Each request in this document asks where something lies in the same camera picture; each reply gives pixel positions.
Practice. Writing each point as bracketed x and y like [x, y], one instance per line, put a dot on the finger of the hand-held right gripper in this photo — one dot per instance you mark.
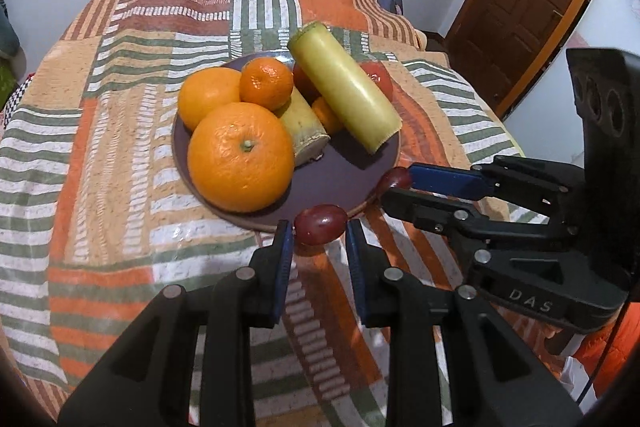
[442, 181]
[430, 213]

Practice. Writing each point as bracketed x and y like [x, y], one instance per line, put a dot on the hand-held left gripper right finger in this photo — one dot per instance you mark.
[357, 267]

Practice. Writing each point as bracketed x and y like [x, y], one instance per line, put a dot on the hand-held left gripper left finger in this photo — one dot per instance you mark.
[283, 267]

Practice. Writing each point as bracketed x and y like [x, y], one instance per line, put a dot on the red grape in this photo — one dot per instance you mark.
[394, 179]
[320, 223]

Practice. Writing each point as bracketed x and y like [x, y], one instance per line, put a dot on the purple ceramic plate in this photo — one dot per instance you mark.
[340, 174]

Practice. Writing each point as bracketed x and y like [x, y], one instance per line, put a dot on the large orange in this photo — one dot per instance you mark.
[240, 157]

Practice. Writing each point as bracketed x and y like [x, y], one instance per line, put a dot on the red tomato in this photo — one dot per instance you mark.
[378, 77]

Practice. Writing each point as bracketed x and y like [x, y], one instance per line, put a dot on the small mandarin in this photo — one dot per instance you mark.
[327, 116]
[266, 83]

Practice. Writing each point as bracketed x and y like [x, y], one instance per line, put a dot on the long yellow-green cane piece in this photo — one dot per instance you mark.
[345, 87]

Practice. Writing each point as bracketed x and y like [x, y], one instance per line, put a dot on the short yellow-green cane piece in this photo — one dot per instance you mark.
[300, 129]

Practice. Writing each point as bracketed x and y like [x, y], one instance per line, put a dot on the medium orange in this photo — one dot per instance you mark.
[207, 94]

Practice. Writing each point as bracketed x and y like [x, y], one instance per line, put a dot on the orange jacket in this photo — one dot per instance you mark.
[600, 347]

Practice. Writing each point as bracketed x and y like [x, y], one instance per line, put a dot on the striped patchwork blanket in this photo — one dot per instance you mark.
[125, 207]

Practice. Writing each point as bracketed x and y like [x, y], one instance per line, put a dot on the grey-blue bag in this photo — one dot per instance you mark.
[390, 2]

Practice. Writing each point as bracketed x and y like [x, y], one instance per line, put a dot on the checkered cloth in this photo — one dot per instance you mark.
[17, 99]

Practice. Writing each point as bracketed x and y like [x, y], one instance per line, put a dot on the green storage box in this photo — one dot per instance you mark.
[5, 82]

